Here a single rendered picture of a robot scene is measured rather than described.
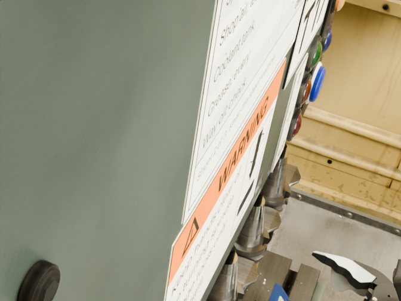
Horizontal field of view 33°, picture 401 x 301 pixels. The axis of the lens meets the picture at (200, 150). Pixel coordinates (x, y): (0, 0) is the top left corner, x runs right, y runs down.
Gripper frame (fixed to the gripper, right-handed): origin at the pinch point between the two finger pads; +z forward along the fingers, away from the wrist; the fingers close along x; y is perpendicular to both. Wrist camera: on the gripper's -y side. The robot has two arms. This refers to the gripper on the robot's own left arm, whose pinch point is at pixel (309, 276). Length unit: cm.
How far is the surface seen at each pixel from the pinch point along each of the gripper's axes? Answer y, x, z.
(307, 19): -52, -29, 7
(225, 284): -6.6, -12.5, 9.3
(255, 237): -4.7, -1.4, 8.6
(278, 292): 23.3, 15.3, 3.6
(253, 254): -2.6, -2.5, 8.1
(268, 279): 29.3, 22.6, 6.4
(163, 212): -54, -50, 7
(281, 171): -7.6, 9.9, 9.0
